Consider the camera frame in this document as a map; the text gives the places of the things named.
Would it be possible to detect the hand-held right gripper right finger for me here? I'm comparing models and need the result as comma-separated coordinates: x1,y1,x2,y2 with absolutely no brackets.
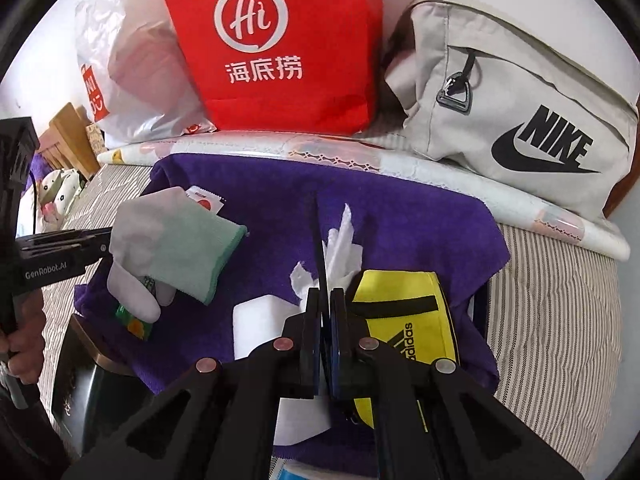
320,196,583,480

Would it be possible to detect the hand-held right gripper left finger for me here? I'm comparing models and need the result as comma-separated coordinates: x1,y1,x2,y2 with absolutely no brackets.
62,194,325,480

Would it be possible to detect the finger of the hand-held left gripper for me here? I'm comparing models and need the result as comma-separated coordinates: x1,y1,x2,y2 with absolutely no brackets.
17,227,115,261

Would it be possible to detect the white sponge block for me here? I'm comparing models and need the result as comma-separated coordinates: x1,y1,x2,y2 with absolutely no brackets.
232,292,313,361
274,397,333,447

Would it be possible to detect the white glove with green cuff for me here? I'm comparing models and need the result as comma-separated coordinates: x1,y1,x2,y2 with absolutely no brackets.
106,186,248,323

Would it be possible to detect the green packet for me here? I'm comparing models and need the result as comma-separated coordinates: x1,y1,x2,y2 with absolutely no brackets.
115,275,158,342

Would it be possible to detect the white tissue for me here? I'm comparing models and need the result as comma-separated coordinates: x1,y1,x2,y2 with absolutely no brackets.
290,203,366,311

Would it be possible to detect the person's left hand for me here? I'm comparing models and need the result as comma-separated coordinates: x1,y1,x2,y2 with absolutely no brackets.
0,292,47,388

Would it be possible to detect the white plush toy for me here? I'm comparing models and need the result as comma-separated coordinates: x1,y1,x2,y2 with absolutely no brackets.
37,167,83,233

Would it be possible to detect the yellow black sports pouch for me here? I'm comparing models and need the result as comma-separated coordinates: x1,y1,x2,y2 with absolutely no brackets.
345,269,458,433

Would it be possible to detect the brown patterned box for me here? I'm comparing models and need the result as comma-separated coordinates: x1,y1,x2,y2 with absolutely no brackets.
84,122,105,155

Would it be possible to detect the light blue box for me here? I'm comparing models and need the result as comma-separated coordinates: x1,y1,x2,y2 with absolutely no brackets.
280,462,381,480

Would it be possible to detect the dark green box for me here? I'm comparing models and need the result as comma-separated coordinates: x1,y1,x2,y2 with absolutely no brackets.
50,314,151,453

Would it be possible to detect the small white red-print sachet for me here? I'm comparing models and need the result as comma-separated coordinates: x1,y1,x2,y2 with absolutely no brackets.
185,186,226,217

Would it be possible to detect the purple towel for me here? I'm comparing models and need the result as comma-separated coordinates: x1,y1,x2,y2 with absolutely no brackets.
74,154,512,463

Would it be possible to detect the white plastic shopping bag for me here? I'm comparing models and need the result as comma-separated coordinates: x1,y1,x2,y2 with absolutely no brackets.
75,0,218,143

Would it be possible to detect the striped bed sheet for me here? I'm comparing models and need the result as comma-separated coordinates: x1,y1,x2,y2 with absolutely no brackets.
42,162,640,476

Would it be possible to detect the white printed rolled mat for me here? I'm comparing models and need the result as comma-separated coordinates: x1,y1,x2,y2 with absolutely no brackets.
97,130,632,261

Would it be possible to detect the beige waist bag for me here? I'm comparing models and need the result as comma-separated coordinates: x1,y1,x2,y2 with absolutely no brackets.
382,0,640,221

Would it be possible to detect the red paper bag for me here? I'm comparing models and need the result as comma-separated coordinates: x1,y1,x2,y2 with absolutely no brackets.
156,0,385,136

